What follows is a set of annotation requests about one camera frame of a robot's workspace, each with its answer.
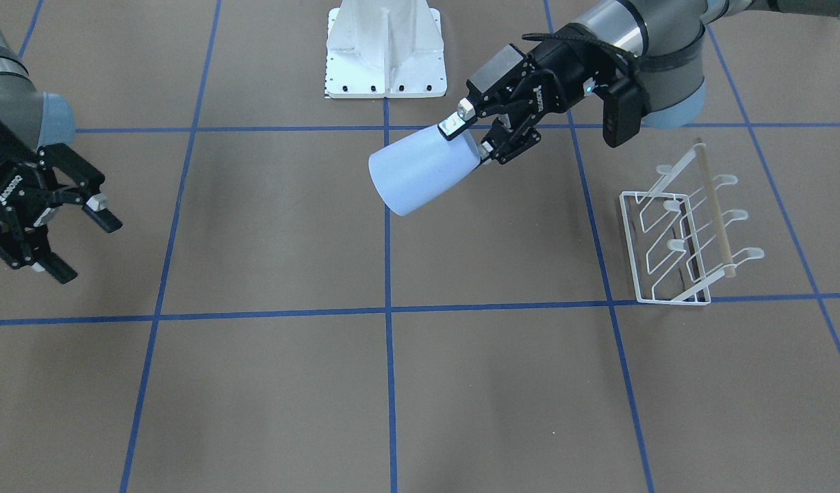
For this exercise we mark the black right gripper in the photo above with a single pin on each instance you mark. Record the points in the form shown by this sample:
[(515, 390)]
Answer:
[(2, 179)]

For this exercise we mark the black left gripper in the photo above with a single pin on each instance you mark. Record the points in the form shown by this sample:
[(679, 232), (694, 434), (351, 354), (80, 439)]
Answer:
[(558, 75)]

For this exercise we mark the light blue plastic cup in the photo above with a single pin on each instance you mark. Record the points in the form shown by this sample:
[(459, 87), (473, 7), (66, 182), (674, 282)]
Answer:
[(415, 170)]

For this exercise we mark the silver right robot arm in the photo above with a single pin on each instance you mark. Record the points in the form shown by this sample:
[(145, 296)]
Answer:
[(30, 118)]

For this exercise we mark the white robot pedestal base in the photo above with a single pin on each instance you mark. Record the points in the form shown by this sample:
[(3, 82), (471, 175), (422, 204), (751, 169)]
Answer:
[(385, 49)]

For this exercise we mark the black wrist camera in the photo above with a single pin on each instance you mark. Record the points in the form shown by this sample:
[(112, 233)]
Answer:
[(624, 102)]

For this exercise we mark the white wire cup holder rack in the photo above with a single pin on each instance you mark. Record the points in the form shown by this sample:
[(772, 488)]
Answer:
[(676, 233)]

